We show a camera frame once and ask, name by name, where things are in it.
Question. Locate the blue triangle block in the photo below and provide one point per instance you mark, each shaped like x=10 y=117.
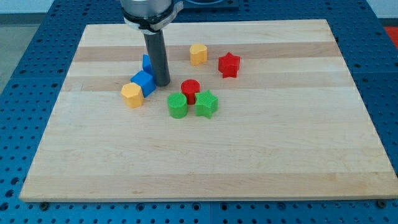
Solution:
x=146 y=65

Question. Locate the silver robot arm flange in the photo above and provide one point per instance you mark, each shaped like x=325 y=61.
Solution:
x=150 y=16

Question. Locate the blue cube block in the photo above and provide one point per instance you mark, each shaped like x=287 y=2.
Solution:
x=145 y=81

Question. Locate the green star block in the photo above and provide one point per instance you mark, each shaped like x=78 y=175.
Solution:
x=206 y=104

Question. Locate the green cylinder block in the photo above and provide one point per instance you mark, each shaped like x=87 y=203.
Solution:
x=177 y=105

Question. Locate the red cylinder block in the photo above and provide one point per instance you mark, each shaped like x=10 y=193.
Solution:
x=189 y=88

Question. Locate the wooden board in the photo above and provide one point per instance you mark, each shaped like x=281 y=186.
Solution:
x=290 y=126

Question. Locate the red star block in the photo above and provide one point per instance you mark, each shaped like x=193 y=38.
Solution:
x=229 y=65

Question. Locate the yellow heart block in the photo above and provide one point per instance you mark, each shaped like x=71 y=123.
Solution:
x=198 y=54

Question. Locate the yellow hexagon block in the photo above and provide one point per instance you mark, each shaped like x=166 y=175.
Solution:
x=132 y=95

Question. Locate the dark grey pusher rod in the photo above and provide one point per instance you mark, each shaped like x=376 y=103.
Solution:
x=158 y=57

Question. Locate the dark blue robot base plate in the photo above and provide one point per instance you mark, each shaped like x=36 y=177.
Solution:
x=209 y=5

